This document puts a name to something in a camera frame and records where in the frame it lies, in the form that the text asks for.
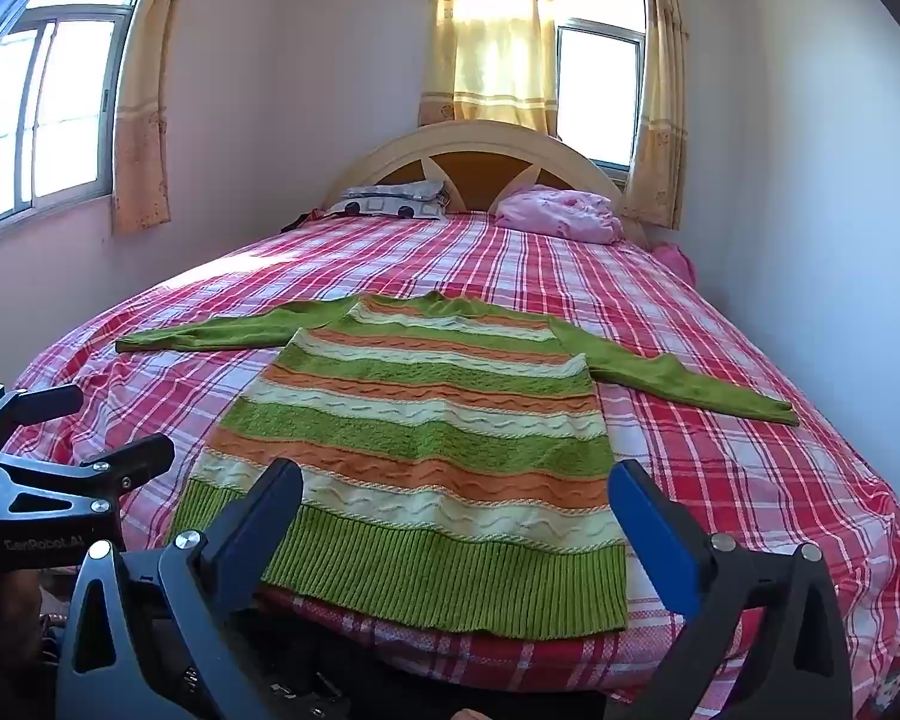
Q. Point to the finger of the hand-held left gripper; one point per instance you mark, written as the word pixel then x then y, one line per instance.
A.
pixel 37 401
pixel 120 459

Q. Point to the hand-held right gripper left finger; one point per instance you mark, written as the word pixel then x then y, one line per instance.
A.
pixel 270 514

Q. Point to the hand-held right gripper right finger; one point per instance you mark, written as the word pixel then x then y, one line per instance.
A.
pixel 645 529

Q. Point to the green orange striped knit sweater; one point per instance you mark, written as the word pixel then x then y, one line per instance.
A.
pixel 435 450

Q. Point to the red plaid bed sheet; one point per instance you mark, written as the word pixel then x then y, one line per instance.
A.
pixel 720 465

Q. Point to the pink cloth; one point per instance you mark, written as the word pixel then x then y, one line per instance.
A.
pixel 675 262

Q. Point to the yellow patterned curtain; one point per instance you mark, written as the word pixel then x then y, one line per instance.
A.
pixel 142 127
pixel 660 90
pixel 487 52

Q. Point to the dark cloth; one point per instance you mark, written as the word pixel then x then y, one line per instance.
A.
pixel 304 221

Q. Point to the large sliding window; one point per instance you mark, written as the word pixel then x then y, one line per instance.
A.
pixel 67 105

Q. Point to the pink pillow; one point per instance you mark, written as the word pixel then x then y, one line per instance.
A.
pixel 555 214

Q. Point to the grey patterned pillow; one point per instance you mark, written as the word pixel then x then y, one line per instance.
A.
pixel 390 199

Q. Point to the cream wooden headboard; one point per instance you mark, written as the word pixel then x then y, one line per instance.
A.
pixel 480 139

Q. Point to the small window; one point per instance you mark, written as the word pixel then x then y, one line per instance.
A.
pixel 596 90

